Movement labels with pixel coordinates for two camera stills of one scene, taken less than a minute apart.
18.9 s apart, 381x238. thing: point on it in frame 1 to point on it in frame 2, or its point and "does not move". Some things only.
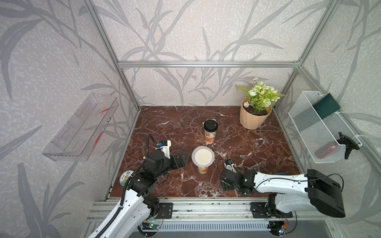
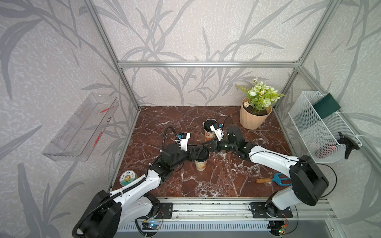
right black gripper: (224, 188) to (211, 143)
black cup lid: (210, 125) does not move
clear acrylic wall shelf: (77, 137) does not move
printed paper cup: (210, 137) does not move
